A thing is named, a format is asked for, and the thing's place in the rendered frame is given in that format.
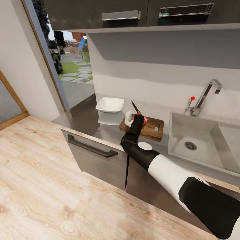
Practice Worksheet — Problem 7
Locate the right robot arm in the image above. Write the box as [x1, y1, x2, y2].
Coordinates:
[120, 110, 240, 240]

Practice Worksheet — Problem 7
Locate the parer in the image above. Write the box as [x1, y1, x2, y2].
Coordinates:
[132, 101, 146, 124]

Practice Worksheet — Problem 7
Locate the cutting board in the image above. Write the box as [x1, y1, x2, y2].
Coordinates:
[119, 114, 164, 140]

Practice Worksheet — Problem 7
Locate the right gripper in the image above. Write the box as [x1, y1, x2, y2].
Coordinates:
[130, 114, 144, 132]

